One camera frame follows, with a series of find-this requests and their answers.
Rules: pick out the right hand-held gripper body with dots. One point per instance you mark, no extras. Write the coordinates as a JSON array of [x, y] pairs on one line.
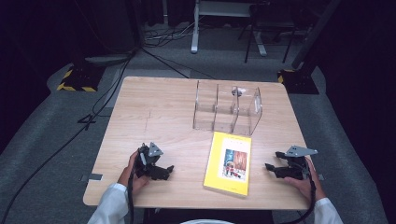
[[295, 166]]

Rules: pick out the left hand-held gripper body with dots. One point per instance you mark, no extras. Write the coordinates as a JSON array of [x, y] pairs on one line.
[[146, 160]]

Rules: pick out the yellow book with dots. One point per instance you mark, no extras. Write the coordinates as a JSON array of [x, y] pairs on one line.
[[229, 163]]

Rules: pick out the clear acrylic book rack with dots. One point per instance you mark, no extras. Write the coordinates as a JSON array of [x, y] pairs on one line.
[[227, 107]]

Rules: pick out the person's right hand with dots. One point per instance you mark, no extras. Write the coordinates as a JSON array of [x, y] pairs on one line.
[[306, 186]]

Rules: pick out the person's left hand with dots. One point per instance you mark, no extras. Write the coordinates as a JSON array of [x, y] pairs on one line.
[[126, 177]]

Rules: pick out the grey tape strip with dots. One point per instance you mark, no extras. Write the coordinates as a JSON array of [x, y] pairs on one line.
[[93, 177], [320, 177]]

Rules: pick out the person's white clothing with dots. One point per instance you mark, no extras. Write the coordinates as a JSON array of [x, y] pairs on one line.
[[207, 221]]

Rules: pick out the yellow black striped stand base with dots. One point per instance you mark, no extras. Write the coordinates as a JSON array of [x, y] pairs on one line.
[[297, 82], [79, 79]]

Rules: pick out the small metal fitting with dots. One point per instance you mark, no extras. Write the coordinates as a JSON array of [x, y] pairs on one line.
[[238, 91]]

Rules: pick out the grey metal pole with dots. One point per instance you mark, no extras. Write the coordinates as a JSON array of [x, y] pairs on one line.
[[314, 31]]

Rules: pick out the black chair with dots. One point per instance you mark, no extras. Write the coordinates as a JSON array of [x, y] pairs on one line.
[[267, 21]]

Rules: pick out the white desk frame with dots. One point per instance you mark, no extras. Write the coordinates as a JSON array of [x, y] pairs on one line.
[[195, 31]]

